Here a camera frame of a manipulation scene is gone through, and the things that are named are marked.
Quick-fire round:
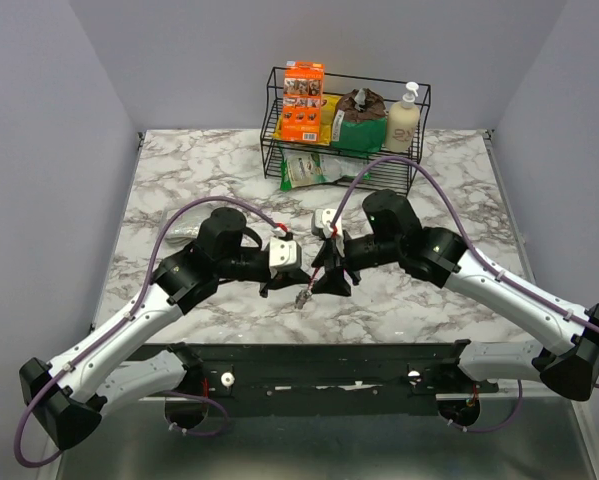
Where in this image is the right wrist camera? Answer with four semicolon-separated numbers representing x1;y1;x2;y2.
311;208;343;240

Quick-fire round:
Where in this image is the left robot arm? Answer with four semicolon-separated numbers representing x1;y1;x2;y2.
19;207;309;451

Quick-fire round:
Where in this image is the green brown bag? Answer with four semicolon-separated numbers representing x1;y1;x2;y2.
330;88;387;156

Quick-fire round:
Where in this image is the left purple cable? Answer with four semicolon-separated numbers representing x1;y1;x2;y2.
12;195;293;469

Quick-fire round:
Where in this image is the orange product box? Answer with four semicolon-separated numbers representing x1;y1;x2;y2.
280;61;324;143

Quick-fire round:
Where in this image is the purple cable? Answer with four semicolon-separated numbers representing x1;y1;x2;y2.
328;155;599;391
12;195;293;469

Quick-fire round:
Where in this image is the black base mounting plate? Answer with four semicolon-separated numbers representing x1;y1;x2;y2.
131;340;498;418

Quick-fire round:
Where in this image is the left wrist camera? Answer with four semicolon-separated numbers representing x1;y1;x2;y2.
268;238;302;272

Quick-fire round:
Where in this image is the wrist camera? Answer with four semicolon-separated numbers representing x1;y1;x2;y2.
311;208;343;240
268;238;302;272

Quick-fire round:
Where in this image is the green white snack bag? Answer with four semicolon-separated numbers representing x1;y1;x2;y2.
280;151;367;192

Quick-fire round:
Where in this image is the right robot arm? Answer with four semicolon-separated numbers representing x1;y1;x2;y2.
311;190;599;401

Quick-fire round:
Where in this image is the aluminium rail frame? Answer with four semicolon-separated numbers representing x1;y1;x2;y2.
33;129;599;480

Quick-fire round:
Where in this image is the steel key organizer red handle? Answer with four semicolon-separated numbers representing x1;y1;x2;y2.
294;267;321;310

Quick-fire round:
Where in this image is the cream lotion pump bottle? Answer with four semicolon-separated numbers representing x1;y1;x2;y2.
384;81;420;153

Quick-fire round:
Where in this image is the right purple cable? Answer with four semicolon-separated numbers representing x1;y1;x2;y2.
328;155;599;391

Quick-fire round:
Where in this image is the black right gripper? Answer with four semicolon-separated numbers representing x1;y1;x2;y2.
310;229;402;299

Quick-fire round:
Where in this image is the black wire shelf rack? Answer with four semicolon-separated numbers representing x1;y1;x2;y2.
259;66;416;195

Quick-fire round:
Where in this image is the yellow snack bag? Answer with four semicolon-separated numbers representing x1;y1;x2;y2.
273;94;341;146

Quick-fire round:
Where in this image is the silver glitter pouch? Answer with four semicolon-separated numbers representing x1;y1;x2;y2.
164;209;204;245

